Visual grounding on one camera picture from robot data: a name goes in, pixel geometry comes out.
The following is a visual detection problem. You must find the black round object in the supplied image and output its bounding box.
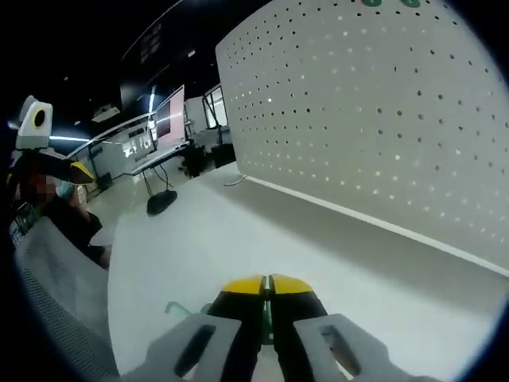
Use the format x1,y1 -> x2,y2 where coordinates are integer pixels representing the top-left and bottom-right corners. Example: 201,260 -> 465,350
146,190 -> 179,216

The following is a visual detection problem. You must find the white perforated mounting plate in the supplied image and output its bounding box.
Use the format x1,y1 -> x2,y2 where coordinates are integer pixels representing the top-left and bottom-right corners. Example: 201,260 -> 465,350
214,0 -> 509,279

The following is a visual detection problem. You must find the white ceiling mounted unit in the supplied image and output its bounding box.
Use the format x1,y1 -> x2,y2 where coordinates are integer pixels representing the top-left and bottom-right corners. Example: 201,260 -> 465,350
91,103 -> 120,122

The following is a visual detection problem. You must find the white desk with black legs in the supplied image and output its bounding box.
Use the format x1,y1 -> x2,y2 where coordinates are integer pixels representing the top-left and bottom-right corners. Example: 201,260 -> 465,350
129,139 -> 192,176

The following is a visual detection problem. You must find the pink screen monitor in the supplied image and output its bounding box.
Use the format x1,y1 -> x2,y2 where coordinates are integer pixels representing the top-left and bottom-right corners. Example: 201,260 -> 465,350
153,84 -> 187,145

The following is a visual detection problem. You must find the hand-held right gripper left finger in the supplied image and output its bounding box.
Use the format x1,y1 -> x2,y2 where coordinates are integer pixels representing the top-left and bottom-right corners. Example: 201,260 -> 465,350
119,274 -> 266,382

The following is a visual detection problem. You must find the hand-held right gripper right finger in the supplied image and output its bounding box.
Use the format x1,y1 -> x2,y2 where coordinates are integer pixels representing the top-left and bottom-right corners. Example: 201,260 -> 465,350
268,274 -> 442,382

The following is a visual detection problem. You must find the large black wall screen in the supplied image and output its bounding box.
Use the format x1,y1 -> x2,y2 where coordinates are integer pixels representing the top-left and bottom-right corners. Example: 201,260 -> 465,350
119,21 -> 168,104

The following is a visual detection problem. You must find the grey mesh chair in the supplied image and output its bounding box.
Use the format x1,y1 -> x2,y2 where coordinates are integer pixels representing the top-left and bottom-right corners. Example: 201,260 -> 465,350
14,222 -> 120,382

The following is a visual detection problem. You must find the black office chair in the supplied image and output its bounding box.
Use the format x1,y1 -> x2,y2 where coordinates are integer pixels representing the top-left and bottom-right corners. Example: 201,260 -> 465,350
181,145 -> 238,178

